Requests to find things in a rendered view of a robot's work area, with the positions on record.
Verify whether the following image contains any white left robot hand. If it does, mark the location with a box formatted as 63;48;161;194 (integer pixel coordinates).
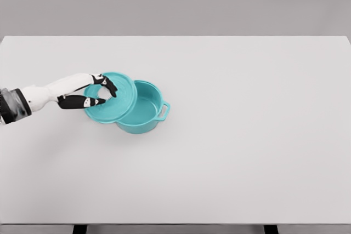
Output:
46;73;118;110

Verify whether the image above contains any teal pot lid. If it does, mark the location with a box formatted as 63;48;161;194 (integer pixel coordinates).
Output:
83;71;138;124

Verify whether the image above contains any teal pot with handles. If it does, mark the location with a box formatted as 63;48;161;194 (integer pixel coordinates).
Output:
115;80;171;135

